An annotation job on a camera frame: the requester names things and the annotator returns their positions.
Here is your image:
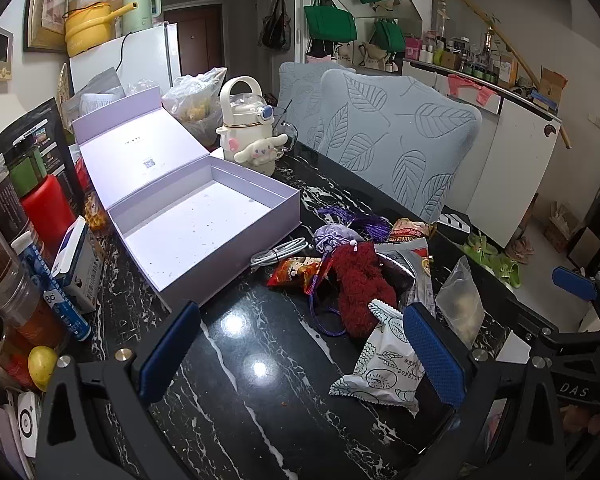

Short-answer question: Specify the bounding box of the black printed package bag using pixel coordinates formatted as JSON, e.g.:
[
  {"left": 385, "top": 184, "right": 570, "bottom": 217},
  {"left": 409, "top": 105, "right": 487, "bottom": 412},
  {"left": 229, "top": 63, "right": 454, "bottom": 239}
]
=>
[{"left": 0, "top": 97, "right": 83, "bottom": 201}]

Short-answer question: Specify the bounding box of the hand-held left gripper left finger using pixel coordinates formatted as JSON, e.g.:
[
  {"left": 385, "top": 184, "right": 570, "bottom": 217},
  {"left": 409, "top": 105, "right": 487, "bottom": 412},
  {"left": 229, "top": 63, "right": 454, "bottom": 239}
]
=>
[{"left": 35, "top": 301, "right": 202, "bottom": 480}]

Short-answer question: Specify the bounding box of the grey plastic mailer bag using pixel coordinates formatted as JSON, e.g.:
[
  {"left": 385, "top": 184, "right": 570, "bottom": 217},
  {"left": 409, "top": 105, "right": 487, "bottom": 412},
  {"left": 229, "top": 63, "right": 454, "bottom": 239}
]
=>
[{"left": 62, "top": 67, "right": 128, "bottom": 111}]

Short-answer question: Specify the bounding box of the woven fan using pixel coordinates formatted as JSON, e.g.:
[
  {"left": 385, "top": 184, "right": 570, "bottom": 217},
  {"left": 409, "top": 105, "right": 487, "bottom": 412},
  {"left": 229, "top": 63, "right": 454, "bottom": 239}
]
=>
[{"left": 56, "top": 62, "right": 73, "bottom": 111}]

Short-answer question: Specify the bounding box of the red orange snack packet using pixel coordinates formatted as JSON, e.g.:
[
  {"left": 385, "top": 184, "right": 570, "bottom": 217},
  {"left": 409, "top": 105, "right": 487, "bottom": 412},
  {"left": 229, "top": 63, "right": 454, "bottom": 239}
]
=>
[{"left": 266, "top": 256, "right": 326, "bottom": 295}]

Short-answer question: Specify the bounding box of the dark jar with green label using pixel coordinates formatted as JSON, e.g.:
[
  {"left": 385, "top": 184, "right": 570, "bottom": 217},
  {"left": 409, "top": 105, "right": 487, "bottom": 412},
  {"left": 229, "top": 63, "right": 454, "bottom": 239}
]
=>
[{"left": 5, "top": 145, "right": 48, "bottom": 191}]

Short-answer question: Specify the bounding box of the pale green electric kettle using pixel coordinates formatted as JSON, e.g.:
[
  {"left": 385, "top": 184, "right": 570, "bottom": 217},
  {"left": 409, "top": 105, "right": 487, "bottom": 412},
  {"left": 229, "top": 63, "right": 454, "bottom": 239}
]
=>
[{"left": 122, "top": 0, "right": 162, "bottom": 33}]

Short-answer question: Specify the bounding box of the lavender gift box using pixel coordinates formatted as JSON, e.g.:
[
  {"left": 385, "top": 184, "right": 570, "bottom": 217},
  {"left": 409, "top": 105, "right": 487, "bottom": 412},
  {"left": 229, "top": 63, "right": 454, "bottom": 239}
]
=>
[{"left": 71, "top": 86, "right": 301, "bottom": 311}]

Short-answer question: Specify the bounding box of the person's right hand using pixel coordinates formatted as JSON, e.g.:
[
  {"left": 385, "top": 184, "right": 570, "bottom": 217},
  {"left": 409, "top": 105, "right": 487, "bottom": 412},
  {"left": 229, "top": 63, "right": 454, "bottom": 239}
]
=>
[{"left": 560, "top": 402, "right": 600, "bottom": 448}]

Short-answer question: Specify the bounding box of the white refrigerator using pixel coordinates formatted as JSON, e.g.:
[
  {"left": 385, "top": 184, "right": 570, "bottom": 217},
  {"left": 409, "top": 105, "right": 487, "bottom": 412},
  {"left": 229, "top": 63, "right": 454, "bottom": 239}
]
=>
[{"left": 69, "top": 21, "right": 182, "bottom": 96}]

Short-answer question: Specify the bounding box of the red knitted scrunchie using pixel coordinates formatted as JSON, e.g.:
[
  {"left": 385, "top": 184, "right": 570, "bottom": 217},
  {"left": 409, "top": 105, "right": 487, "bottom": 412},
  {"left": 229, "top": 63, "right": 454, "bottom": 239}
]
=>
[{"left": 328, "top": 242, "right": 398, "bottom": 337}]

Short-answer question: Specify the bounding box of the white green-print snack packet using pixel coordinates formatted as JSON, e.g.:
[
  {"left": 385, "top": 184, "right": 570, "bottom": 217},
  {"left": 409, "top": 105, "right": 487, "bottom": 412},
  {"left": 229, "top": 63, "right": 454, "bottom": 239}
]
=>
[{"left": 328, "top": 299, "right": 426, "bottom": 417}]

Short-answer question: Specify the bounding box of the orange snack bag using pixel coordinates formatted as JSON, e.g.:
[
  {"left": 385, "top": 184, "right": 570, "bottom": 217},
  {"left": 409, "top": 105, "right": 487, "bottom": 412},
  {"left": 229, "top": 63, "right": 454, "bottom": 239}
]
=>
[{"left": 82, "top": 192, "right": 112, "bottom": 232}]

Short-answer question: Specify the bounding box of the yellow cooking pot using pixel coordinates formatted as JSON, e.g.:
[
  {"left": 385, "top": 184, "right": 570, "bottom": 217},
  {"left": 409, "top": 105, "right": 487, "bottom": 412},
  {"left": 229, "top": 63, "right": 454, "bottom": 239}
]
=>
[{"left": 64, "top": 2, "right": 133, "bottom": 57}]

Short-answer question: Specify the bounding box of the yellow lemon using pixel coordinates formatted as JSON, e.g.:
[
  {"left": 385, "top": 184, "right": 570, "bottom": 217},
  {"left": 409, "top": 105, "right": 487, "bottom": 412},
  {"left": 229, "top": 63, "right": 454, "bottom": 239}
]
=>
[{"left": 27, "top": 345, "right": 59, "bottom": 392}]

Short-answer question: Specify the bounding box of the white printed mailer bag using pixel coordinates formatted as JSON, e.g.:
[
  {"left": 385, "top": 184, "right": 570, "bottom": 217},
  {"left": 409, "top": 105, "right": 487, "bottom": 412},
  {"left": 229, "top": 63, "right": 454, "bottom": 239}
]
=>
[{"left": 77, "top": 92, "right": 126, "bottom": 120}]

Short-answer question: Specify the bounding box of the beige tote bag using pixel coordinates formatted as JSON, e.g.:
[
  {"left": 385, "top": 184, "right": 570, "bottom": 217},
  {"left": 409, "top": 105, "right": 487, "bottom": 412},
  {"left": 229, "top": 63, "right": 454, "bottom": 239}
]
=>
[
  {"left": 332, "top": 40, "right": 357, "bottom": 68},
  {"left": 358, "top": 42, "right": 388, "bottom": 71}
]

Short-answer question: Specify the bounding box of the group of clear plastic jars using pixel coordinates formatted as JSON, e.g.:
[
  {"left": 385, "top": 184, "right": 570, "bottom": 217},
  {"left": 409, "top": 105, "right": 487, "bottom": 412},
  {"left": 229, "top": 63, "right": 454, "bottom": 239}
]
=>
[{"left": 0, "top": 155, "right": 71, "bottom": 391}]

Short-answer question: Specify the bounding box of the bamboo pole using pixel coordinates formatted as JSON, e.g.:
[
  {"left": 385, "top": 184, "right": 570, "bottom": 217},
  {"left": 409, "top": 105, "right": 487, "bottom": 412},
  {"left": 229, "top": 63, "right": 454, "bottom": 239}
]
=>
[{"left": 430, "top": 0, "right": 573, "bottom": 150}]

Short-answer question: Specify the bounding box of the dark hanging handbag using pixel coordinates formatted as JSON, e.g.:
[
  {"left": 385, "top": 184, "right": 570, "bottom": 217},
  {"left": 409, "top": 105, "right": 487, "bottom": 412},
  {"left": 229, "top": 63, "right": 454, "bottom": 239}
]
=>
[{"left": 260, "top": 0, "right": 293, "bottom": 52}]

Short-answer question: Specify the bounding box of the small cardboard box with paper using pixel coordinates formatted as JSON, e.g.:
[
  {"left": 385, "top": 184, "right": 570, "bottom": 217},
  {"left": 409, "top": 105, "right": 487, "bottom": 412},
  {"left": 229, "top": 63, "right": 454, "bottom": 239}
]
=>
[{"left": 544, "top": 202, "right": 583, "bottom": 253}]

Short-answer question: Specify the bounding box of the clear glass mug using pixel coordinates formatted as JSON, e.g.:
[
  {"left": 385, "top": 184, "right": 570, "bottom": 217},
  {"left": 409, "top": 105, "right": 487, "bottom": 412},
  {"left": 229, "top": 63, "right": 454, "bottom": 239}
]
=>
[{"left": 270, "top": 120, "right": 299, "bottom": 162}]

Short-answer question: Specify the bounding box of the red thermos bottle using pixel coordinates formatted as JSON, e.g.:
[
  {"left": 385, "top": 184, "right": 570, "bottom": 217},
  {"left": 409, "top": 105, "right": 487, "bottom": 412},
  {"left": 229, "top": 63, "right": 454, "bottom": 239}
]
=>
[{"left": 20, "top": 175, "right": 78, "bottom": 256}]

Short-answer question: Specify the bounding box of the silver grey snack packet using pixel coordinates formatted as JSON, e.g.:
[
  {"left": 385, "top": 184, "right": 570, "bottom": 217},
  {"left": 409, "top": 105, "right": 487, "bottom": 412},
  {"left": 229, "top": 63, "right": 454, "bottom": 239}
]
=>
[{"left": 375, "top": 240, "right": 436, "bottom": 311}]

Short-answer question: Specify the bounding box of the white cartoon dog kettle bottle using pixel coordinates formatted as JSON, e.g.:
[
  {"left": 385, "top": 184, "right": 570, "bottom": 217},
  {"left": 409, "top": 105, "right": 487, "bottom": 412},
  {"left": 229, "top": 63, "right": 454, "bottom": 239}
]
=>
[{"left": 216, "top": 76, "right": 291, "bottom": 177}]

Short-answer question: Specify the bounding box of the black kettle power cable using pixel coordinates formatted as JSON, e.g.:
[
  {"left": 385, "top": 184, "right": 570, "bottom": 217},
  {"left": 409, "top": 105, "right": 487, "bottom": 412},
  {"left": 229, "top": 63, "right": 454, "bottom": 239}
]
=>
[{"left": 112, "top": 30, "right": 133, "bottom": 93}]

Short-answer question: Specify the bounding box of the white cabinet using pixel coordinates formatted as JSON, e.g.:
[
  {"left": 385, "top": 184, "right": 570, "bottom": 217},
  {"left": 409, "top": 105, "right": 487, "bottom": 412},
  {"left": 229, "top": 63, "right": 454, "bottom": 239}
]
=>
[{"left": 402, "top": 57, "right": 563, "bottom": 248}]

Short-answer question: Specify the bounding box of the black frame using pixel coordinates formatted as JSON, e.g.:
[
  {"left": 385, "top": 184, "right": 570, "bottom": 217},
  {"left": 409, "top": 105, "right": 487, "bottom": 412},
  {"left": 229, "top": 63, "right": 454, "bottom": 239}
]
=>
[{"left": 565, "top": 185, "right": 600, "bottom": 276}]

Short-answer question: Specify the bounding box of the grey leaf-pattern chair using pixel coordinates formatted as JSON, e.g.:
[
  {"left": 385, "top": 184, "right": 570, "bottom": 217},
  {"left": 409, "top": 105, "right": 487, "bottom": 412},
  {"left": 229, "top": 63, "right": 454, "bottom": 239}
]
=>
[
  {"left": 275, "top": 61, "right": 356, "bottom": 148},
  {"left": 320, "top": 69, "right": 483, "bottom": 225}
]

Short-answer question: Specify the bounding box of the black white striped item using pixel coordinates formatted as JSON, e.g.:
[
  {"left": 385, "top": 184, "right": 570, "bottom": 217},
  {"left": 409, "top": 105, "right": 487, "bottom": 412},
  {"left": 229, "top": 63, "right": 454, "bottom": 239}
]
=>
[{"left": 437, "top": 212, "right": 473, "bottom": 233}]

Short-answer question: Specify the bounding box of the framed picture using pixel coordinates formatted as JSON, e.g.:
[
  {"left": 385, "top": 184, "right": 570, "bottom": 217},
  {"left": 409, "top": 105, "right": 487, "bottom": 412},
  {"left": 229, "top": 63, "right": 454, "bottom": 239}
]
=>
[{"left": 22, "top": 0, "right": 73, "bottom": 53}]

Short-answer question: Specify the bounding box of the blue tablet tube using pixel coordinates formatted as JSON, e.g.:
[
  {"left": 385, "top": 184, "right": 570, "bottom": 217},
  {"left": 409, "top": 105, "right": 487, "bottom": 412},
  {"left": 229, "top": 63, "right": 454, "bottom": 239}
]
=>
[{"left": 11, "top": 237, "right": 92, "bottom": 342}]

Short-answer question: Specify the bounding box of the blue white medicine box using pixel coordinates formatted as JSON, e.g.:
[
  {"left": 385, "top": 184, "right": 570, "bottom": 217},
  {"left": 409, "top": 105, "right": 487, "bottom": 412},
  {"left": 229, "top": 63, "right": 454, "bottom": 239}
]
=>
[{"left": 50, "top": 216, "right": 106, "bottom": 311}]

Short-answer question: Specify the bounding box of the clear plastic snack bag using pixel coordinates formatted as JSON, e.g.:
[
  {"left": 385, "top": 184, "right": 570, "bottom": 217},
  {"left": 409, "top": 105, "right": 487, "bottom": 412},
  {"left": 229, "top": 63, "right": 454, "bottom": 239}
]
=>
[{"left": 434, "top": 255, "right": 486, "bottom": 348}]

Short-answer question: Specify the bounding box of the clear plastic bag with food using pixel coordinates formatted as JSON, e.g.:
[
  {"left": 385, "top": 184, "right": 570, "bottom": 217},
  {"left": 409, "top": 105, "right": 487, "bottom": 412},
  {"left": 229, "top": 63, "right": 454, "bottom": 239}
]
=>
[{"left": 161, "top": 66, "right": 228, "bottom": 147}]

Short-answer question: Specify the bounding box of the lavender drawstring sachet pouch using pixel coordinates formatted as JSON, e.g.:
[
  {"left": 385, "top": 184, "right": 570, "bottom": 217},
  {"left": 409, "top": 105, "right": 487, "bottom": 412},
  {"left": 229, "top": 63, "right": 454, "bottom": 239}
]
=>
[{"left": 307, "top": 225, "right": 355, "bottom": 337}]

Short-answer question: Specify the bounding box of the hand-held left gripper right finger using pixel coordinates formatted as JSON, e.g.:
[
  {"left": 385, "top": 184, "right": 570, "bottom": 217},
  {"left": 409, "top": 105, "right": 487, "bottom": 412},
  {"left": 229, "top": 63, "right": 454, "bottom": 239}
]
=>
[{"left": 402, "top": 302, "right": 567, "bottom": 480}]

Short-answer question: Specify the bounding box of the gold red snack packet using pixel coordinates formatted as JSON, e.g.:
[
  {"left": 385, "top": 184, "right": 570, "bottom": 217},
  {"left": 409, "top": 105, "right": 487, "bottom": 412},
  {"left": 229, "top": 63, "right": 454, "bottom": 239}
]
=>
[{"left": 387, "top": 217, "right": 438, "bottom": 243}]

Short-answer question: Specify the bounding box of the pink cloth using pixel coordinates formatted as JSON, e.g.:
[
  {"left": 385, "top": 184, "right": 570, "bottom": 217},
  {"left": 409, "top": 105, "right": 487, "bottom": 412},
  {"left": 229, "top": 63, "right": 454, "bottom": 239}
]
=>
[{"left": 447, "top": 74, "right": 498, "bottom": 108}]

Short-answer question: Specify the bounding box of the open cardboard box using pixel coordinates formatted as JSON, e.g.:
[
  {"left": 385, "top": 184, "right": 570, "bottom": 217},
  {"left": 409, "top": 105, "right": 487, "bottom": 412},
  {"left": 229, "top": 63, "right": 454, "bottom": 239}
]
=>
[{"left": 535, "top": 67, "right": 568, "bottom": 113}]

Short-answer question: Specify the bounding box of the brown door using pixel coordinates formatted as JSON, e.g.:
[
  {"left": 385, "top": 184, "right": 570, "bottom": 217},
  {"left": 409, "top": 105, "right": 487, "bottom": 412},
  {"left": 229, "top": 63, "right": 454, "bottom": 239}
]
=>
[{"left": 164, "top": 2, "right": 224, "bottom": 78}]

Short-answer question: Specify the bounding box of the green slipper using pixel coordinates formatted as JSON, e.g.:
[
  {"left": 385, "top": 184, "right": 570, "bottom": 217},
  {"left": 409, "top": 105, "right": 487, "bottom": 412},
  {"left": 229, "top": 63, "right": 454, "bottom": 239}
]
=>
[
  {"left": 495, "top": 255, "right": 523, "bottom": 288},
  {"left": 462, "top": 232, "right": 501, "bottom": 266}
]

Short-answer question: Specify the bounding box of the purple tassel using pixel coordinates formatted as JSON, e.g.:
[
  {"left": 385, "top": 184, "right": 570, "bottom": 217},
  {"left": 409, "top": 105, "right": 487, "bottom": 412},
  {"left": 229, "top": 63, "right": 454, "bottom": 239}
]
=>
[{"left": 317, "top": 206, "right": 393, "bottom": 242}]

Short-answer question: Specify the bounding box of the white charging cable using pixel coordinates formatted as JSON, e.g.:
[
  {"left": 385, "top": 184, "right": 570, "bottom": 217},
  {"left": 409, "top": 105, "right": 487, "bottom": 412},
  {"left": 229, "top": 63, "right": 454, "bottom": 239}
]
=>
[{"left": 250, "top": 238, "right": 309, "bottom": 267}]

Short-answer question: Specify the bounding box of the row of bottles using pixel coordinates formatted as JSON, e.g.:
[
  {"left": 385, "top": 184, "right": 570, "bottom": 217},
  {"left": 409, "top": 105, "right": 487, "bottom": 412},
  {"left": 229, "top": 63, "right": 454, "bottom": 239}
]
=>
[{"left": 405, "top": 30, "right": 518, "bottom": 88}]

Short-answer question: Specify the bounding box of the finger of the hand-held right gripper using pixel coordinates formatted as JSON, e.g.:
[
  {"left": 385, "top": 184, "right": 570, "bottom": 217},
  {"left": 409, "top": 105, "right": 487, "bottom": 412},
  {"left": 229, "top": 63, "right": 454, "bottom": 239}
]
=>
[
  {"left": 551, "top": 266, "right": 600, "bottom": 311},
  {"left": 505, "top": 295, "right": 600, "bottom": 362}
]

